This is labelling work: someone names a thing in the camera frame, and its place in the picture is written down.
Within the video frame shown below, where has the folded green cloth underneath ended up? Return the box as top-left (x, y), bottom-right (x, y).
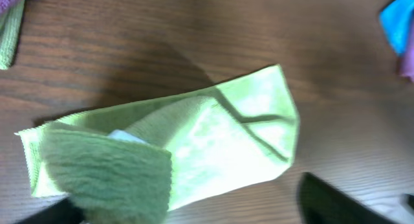
top-left (1, 0), bottom-right (25, 70)

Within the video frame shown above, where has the crumpled blue cloth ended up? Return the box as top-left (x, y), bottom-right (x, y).
top-left (379, 0), bottom-right (413, 55)

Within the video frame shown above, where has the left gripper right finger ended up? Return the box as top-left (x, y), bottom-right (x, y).
top-left (297, 172), bottom-right (395, 224)

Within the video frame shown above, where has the crumpled purple cloth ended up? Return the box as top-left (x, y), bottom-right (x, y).
top-left (400, 29), bottom-right (413, 82)

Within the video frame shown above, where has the light green microfiber cloth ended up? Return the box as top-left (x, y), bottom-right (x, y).
top-left (19, 65), bottom-right (300, 223)

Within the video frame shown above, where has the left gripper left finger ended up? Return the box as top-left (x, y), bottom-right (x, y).
top-left (16, 198), bottom-right (85, 224)

